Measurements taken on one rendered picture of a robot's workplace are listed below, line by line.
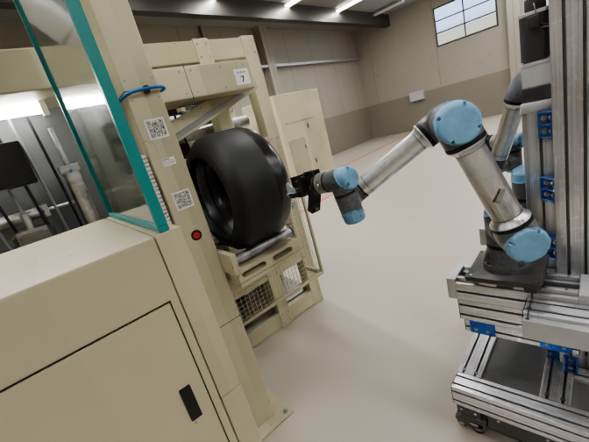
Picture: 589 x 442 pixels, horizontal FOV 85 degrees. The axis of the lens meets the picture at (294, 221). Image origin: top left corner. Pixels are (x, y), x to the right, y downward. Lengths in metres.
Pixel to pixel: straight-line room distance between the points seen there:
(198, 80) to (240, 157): 0.58
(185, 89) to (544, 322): 1.70
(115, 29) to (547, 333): 1.75
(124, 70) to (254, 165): 0.57
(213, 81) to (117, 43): 0.54
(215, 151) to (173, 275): 0.83
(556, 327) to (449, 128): 0.68
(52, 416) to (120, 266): 0.24
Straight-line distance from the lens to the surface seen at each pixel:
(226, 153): 1.35
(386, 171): 1.16
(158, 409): 0.72
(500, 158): 1.81
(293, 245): 1.57
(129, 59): 1.44
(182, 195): 1.40
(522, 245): 1.15
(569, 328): 1.28
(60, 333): 0.63
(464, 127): 1.01
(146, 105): 1.40
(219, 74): 1.86
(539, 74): 1.43
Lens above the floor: 1.39
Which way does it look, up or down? 16 degrees down
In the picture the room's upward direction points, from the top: 15 degrees counter-clockwise
